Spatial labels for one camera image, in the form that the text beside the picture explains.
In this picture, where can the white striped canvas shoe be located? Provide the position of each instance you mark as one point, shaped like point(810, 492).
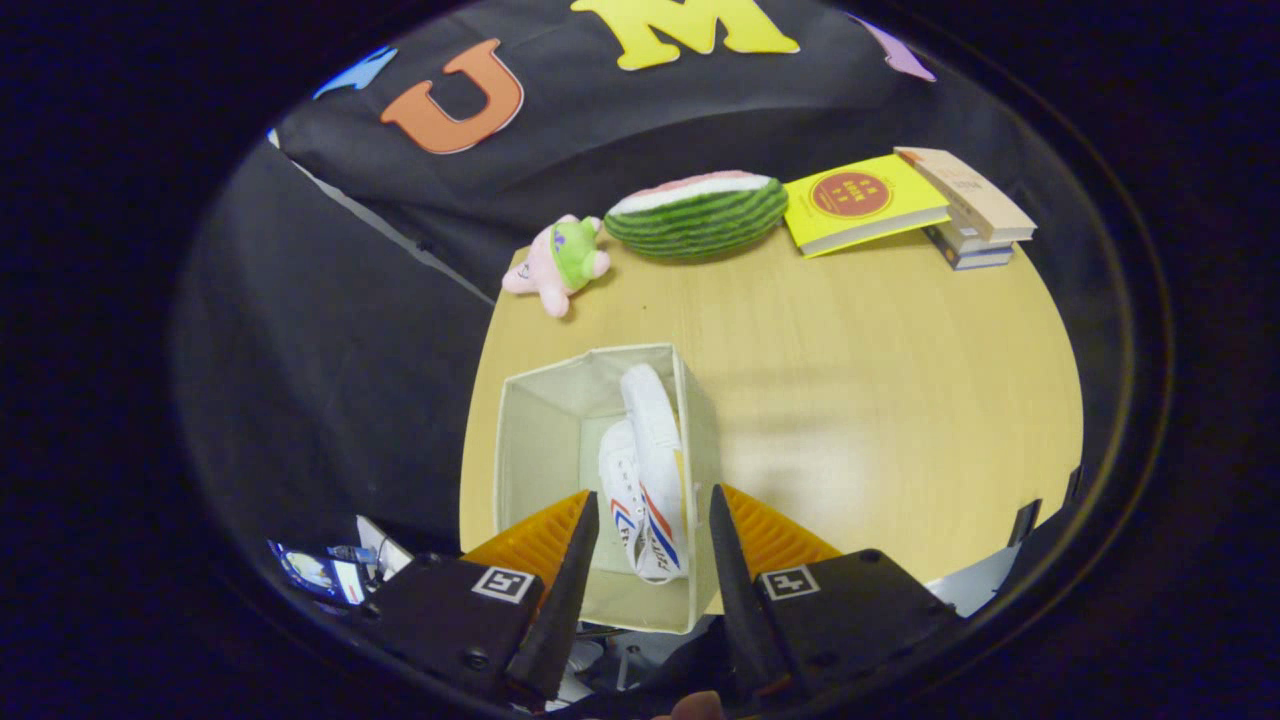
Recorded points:
point(615, 470)
point(650, 420)

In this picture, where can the yellow book with red circle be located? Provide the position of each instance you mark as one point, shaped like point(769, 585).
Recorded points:
point(810, 220)

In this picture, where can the white flat object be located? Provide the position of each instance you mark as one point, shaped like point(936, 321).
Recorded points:
point(385, 550)

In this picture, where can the beige book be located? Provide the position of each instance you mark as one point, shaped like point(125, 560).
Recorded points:
point(975, 195)

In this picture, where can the blue printed packaging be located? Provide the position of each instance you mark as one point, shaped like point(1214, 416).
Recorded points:
point(310, 572)

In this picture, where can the thin grey book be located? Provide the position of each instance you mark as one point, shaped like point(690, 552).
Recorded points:
point(965, 240)

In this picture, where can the dark blue grey book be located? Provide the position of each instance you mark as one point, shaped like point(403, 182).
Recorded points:
point(980, 262)

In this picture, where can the black table edge bracket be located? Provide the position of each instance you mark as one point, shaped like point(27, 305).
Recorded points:
point(1025, 522)

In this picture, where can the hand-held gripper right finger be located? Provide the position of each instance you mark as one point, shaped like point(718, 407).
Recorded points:
point(740, 600)

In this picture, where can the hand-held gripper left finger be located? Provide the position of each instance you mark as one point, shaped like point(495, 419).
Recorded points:
point(565, 600)

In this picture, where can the beige fabric storage box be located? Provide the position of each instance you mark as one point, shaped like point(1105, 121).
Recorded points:
point(540, 450)

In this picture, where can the pink and green plush toy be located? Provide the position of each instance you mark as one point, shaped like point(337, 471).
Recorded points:
point(570, 255)

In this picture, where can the watermelon slice plush toy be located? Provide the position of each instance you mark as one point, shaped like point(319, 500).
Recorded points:
point(700, 220)

